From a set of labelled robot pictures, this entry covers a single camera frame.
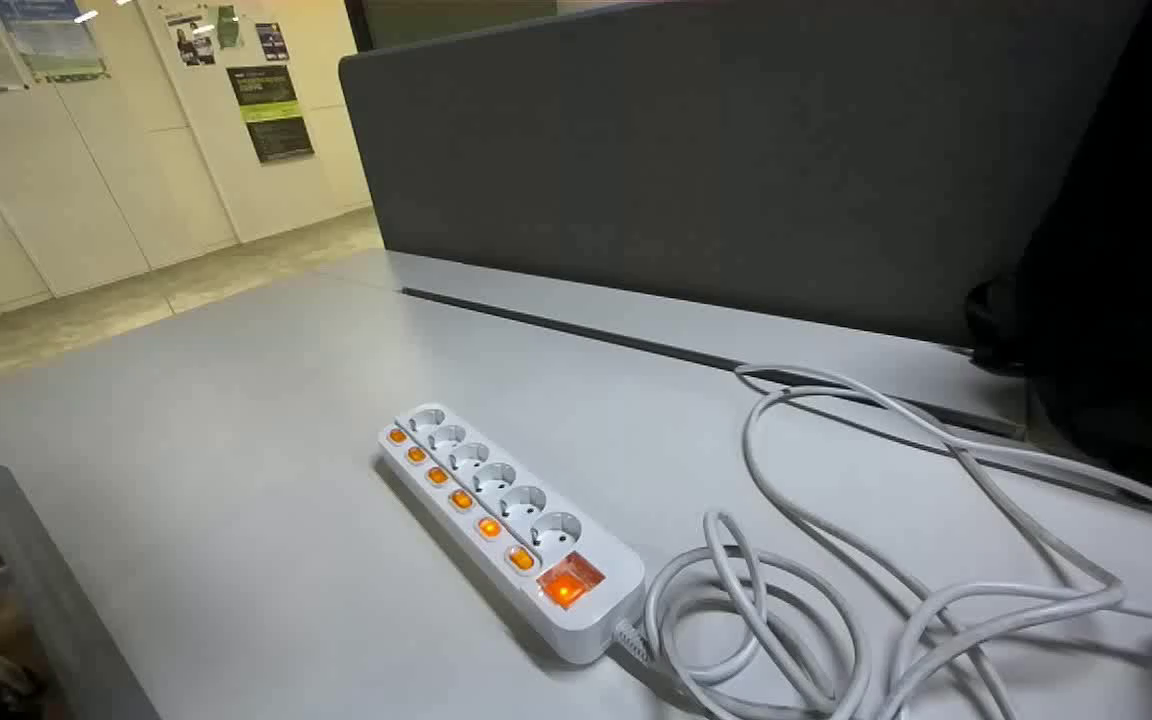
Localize white six-socket power strip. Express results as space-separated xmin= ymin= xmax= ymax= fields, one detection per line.
xmin=377 ymin=400 xmax=648 ymax=669

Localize dark grey partition panel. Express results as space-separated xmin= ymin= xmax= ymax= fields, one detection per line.
xmin=334 ymin=0 xmax=1152 ymax=351

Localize white power strip cable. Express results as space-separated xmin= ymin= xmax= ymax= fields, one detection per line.
xmin=611 ymin=358 xmax=1152 ymax=720

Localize black and green wall poster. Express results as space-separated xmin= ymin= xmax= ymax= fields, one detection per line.
xmin=225 ymin=64 xmax=320 ymax=168

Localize small blue wall note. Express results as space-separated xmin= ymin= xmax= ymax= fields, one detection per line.
xmin=253 ymin=18 xmax=296 ymax=64

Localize small green wall note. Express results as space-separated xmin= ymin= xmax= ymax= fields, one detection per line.
xmin=207 ymin=5 xmax=248 ymax=54

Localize small dark wall photo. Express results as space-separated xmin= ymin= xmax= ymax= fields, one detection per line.
xmin=165 ymin=13 xmax=218 ymax=73

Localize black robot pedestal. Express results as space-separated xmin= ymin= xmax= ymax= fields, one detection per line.
xmin=962 ymin=0 xmax=1152 ymax=498

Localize landscape photo wall poster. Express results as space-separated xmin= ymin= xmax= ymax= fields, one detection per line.
xmin=0 ymin=0 xmax=111 ymax=86

